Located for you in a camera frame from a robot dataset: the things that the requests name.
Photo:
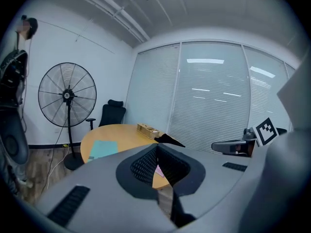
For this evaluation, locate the black cloth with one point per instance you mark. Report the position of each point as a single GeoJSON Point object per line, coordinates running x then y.
{"type": "Point", "coordinates": [168, 140]}

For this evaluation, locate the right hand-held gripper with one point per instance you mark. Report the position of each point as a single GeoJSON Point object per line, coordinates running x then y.
{"type": "Point", "coordinates": [264, 134]}

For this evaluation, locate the black office chair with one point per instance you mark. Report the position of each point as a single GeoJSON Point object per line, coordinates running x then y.
{"type": "Point", "coordinates": [113, 115]}

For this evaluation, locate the teal book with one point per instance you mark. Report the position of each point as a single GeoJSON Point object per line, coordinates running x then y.
{"type": "Point", "coordinates": [104, 150]}

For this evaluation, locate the black standing fan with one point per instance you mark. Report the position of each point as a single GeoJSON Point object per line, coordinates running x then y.
{"type": "Point", "coordinates": [68, 95]}

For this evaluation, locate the round wooden table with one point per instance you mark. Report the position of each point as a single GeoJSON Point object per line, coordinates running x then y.
{"type": "Point", "coordinates": [121, 135]}

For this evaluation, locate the glass partition with white blinds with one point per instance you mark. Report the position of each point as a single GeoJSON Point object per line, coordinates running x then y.
{"type": "Point", "coordinates": [209, 96]}

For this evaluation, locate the dark grey chair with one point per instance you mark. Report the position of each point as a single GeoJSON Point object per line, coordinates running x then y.
{"type": "Point", "coordinates": [15, 139]}

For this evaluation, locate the pink book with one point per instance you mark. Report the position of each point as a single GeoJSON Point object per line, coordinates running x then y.
{"type": "Point", "coordinates": [159, 171]}

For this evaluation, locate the wooden tray box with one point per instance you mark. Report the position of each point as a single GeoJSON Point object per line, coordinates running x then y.
{"type": "Point", "coordinates": [147, 130]}

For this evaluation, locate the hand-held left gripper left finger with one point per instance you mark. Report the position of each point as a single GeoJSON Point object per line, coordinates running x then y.
{"type": "Point", "coordinates": [102, 193]}

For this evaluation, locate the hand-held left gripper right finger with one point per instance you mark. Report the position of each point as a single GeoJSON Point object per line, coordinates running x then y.
{"type": "Point", "coordinates": [213, 173]}

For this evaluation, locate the person's body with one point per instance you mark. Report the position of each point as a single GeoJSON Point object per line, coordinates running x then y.
{"type": "Point", "coordinates": [12, 79]}

